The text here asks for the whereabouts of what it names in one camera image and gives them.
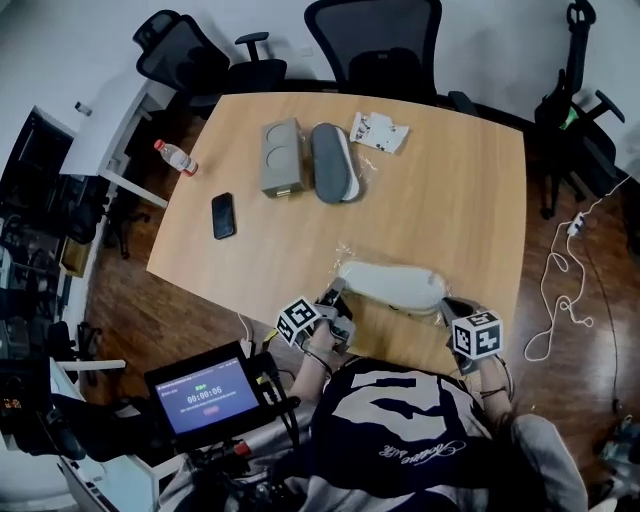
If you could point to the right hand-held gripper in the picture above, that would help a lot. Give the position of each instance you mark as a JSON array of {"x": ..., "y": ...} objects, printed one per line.
[{"x": 477, "y": 335}]

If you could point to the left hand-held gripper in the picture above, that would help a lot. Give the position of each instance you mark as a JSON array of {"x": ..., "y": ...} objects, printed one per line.
[{"x": 300, "y": 315}]

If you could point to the grey slipper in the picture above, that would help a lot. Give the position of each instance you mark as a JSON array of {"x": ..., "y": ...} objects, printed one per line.
[{"x": 329, "y": 162}]

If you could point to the person's left forearm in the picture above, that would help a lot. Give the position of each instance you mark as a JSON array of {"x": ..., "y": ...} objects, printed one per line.
[{"x": 310, "y": 380}]

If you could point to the person's right forearm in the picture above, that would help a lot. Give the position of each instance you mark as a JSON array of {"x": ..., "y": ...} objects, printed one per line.
[{"x": 495, "y": 400}]

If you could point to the person's left hand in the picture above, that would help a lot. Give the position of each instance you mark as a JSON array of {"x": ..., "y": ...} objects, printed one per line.
[{"x": 321, "y": 342}]

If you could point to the black wrist band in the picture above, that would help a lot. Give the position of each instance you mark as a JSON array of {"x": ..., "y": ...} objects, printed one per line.
[
  {"x": 320, "y": 361},
  {"x": 495, "y": 392}
]

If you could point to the black smartphone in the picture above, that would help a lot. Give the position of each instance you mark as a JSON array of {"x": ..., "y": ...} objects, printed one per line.
[{"x": 223, "y": 216}]

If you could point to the person's navy grey top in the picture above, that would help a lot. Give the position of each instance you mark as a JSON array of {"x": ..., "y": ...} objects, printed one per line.
[{"x": 400, "y": 440}]

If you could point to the grey box with circles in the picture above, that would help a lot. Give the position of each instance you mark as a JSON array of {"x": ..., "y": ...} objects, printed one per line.
[{"x": 282, "y": 160}]

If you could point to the white power strip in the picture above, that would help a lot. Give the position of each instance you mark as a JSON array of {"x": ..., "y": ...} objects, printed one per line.
[{"x": 576, "y": 224}]

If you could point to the black monitor with blue screen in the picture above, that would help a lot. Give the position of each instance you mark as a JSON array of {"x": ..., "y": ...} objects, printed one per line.
[{"x": 205, "y": 395}]

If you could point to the red-capped water bottle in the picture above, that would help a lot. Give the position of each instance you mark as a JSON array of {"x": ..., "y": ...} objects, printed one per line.
[{"x": 176, "y": 157}]

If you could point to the dark equipment heap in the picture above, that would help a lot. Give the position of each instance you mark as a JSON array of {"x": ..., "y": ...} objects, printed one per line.
[{"x": 622, "y": 445}]

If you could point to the black mesh office chair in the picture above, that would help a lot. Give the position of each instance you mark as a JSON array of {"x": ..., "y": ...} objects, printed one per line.
[
  {"x": 380, "y": 50},
  {"x": 175, "y": 55},
  {"x": 575, "y": 125}
]

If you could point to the green cloth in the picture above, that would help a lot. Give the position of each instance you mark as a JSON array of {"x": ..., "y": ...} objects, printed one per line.
[{"x": 571, "y": 120}]

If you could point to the black swivel chair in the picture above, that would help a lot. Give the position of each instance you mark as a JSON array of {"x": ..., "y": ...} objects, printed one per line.
[{"x": 95, "y": 210}]

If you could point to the small wooden box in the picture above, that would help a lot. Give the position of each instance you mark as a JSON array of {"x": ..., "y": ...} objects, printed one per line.
[{"x": 75, "y": 257}]

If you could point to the black bag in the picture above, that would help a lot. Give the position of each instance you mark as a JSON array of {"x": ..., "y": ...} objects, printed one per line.
[{"x": 100, "y": 425}]

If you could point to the white side desk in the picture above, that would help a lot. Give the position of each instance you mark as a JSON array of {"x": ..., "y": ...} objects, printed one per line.
[{"x": 120, "y": 480}]

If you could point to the small dark-capped bottle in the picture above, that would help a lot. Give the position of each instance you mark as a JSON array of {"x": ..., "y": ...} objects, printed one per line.
[{"x": 83, "y": 108}]

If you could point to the black equipment shelf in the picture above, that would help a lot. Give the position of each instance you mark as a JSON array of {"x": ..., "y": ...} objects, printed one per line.
[{"x": 35, "y": 165}]

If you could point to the black device with orange display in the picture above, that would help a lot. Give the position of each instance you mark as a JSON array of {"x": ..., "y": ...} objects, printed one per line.
[{"x": 20, "y": 395}]

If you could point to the black monitor mount rig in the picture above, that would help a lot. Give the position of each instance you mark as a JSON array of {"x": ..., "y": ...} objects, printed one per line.
[{"x": 280, "y": 400}]

